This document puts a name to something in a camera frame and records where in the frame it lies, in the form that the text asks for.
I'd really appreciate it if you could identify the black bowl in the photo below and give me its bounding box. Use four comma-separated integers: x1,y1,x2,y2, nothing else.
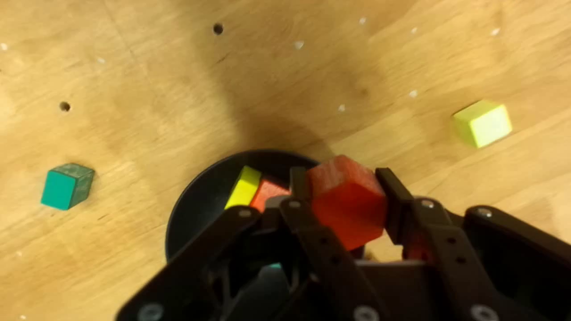
165,150,316,260

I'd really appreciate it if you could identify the yellow cube in bowl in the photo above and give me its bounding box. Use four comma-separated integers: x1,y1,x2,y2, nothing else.
225,166,263,209

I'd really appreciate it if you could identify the red hexagonal block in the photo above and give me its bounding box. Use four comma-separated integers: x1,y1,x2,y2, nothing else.
309,155,388,250

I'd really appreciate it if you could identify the yellow-green cube left of bowl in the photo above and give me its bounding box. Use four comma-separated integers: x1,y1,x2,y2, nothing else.
452,100,513,148

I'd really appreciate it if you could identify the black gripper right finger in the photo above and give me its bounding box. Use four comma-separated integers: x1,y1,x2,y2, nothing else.
375,168,500,310

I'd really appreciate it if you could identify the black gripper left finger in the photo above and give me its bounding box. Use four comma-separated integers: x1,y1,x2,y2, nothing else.
281,168,382,310

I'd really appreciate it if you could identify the green cube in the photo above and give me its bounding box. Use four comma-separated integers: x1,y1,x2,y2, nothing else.
41,162,95,211

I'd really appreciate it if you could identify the large red cube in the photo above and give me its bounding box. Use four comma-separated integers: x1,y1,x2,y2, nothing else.
250,180,290,212

